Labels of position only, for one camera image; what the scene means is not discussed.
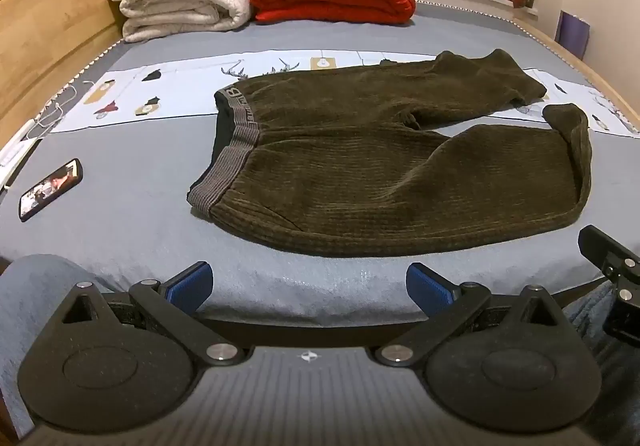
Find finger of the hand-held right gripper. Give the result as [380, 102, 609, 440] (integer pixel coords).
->
[577, 224, 640, 288]

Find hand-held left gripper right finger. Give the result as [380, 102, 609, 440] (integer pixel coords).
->
[375, 262, 564, 370]

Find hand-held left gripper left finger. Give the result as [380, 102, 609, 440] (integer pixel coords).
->
[60, 260, 247, 368]

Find olive corduroy pants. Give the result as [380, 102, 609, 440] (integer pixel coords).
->
[186, 48, 594, 258]

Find person's right leg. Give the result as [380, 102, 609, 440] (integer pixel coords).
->
[562, 276, 640, 446]

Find black smartphone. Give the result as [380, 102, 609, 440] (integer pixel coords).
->
[18, 158, 84, 223]

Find purple box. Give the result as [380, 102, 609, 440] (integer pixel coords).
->
[553, 9, 591, 61]

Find white charging cable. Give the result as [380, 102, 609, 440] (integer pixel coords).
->
[27, 85, 82, 139]

